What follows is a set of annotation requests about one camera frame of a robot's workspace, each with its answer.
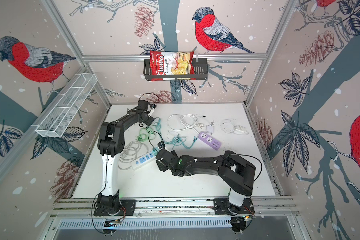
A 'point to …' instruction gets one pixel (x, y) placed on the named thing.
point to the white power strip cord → (177, 122)
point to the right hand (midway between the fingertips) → (161, 161)
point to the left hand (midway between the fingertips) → (146, 116)
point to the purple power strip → (209, 140)
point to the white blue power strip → (139, 162)
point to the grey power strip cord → (132, 150)
